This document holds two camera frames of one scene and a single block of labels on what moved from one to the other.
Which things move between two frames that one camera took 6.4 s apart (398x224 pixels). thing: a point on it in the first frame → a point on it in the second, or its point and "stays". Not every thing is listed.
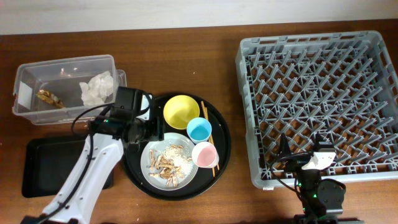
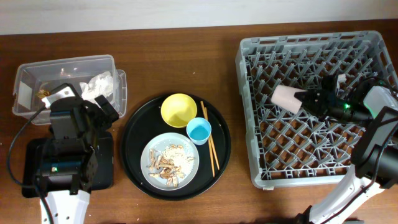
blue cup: [198, 130] stays
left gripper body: [150, 129] → [99, 124]
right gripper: [296, 162] → [321, 102]
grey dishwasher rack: [344, 85] stays
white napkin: [99, 87] stays
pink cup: [205, 155] → [284, 97]
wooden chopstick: [210, 137] stays
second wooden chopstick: [209, 138] stays
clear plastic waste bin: [54, 91] stays
